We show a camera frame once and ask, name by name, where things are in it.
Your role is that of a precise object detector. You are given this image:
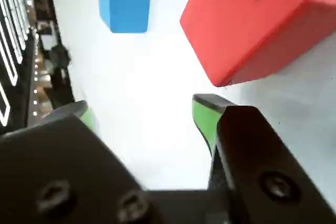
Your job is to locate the red cube block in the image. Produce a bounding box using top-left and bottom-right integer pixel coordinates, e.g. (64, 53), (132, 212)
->
(180, 0), (336, 88)

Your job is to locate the black desk chair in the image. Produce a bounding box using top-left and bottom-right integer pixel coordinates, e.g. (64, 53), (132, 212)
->
(49, 44), (74, 109)

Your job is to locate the blue cube block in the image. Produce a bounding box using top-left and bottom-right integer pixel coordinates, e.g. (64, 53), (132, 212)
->
(98, 0), (151, 34)

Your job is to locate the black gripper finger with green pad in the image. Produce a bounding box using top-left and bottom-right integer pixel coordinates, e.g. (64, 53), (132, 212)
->
(0, 100), (158, 224)
(192, 93), (336, 224)

